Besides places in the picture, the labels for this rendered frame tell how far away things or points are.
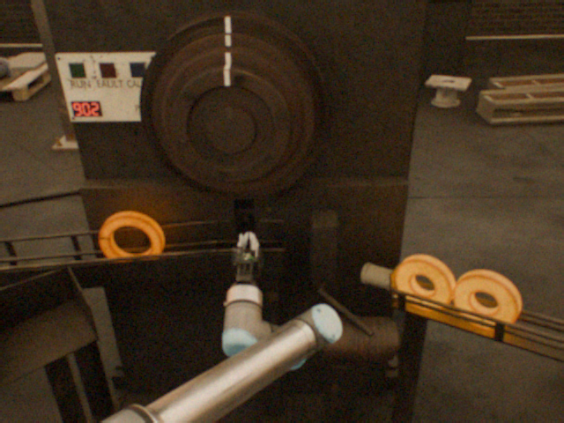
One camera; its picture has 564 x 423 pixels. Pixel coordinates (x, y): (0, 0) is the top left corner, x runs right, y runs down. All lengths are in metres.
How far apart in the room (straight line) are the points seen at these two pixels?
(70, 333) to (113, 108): 0.61
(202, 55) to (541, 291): 2.00
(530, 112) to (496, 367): 2.92
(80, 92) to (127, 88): 0.13
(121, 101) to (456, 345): 1.60
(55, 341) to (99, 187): 0.44
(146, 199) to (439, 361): 1.31
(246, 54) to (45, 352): 0.89
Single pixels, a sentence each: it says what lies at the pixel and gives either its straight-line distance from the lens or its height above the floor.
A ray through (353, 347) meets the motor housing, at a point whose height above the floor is 0.49.
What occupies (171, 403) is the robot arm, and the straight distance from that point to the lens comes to 0.95.
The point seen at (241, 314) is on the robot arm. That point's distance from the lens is 1.27.
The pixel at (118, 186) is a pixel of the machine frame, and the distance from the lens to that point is 1.58.
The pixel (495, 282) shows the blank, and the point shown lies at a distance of 1.33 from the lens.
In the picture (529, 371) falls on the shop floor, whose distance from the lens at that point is 2.31.
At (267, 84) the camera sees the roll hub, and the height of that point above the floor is 1.22.
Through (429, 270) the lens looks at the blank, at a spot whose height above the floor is 0.76.
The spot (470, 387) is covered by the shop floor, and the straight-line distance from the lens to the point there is 2.17.
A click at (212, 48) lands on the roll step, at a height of 1.29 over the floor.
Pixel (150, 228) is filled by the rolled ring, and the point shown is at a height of 0.78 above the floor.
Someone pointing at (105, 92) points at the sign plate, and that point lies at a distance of 1.51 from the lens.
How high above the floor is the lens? 1.55
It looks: 31 degrees down
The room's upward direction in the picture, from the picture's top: 1 degrees counter-clockwise
